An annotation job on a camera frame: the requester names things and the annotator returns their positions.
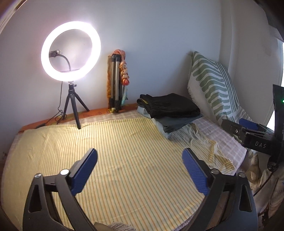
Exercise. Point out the folded dark grey garment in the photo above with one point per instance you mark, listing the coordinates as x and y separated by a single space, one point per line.
169 124

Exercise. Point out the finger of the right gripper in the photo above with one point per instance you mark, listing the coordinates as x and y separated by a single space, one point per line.
248 124

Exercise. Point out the orange patterned cloth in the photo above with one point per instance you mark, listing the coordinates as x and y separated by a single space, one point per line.
124 77

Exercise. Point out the right gloved hand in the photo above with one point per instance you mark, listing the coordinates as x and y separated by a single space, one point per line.
267 188

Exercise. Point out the black pants yellow stripes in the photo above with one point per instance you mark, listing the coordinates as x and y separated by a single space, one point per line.
171 105

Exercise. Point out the orange leaf pattern mattress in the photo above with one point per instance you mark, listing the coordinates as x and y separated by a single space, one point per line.
82 115

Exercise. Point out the black camera box right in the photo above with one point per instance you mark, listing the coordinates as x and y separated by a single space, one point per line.
278 111

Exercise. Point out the ring light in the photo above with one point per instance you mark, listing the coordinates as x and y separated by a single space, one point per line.
70 50

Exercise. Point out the green white patterned pillow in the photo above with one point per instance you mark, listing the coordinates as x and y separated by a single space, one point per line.
211 89

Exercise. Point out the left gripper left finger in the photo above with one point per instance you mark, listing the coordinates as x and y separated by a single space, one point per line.
81 170

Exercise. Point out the folded light blue garment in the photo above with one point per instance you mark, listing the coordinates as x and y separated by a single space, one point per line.
158 125

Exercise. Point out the yellow striped bed sheet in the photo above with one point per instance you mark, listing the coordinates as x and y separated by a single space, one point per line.
139 179

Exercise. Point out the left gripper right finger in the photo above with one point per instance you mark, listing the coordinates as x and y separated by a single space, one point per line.
198 171

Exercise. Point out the folded silver tripod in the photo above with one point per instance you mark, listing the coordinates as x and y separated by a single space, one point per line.
116 85

